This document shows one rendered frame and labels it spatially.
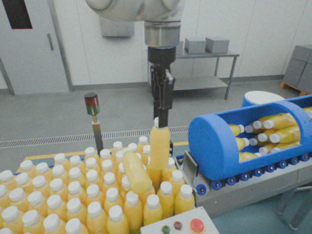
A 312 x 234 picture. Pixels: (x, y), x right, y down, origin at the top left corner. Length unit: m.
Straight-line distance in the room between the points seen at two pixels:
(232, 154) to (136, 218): 0.41
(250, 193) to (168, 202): 0.48
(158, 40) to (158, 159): 0.38
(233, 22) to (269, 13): 0.77
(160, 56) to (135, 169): 0.38
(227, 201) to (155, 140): 0.52
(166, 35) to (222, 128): 0.45
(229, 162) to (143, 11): 0.62
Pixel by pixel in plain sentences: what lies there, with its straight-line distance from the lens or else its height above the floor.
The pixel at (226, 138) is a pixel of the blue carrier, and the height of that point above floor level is 1.20.
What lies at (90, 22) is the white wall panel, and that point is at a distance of 4.05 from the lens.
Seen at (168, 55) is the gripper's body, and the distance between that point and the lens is 0.48.
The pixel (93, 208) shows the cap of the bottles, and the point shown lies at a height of 1.09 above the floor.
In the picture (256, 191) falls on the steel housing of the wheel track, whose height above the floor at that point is 0.86.
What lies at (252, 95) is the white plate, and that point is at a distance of 1.64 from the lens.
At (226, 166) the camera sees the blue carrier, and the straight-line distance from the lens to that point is 0.77.
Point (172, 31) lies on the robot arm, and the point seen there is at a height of 1.58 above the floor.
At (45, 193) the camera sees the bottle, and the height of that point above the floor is 1.04.
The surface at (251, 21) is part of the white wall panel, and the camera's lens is 4.82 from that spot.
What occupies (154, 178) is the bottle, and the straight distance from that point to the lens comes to 0.82.
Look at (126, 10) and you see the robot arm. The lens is 0.29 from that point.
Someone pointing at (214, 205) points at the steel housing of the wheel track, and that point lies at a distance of 0.97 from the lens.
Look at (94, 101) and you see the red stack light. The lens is 0.95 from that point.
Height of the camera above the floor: 1.63
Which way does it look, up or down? 30 degrees down
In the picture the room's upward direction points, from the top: straight up
